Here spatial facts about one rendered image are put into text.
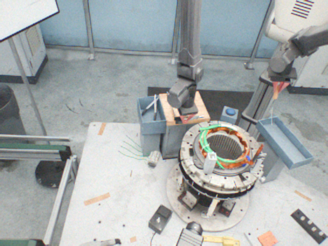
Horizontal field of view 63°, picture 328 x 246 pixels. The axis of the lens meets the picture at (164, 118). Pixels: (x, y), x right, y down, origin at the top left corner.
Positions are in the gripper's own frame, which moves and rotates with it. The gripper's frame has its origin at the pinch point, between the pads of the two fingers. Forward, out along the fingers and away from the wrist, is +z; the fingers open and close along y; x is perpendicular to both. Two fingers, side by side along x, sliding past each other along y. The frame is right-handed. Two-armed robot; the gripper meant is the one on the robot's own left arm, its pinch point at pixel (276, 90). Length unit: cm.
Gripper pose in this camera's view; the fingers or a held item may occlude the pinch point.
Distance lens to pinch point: 117.6
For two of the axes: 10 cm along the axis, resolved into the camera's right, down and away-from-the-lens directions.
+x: 2.0, -6.9, 7.0
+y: 9.8, 1.0, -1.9
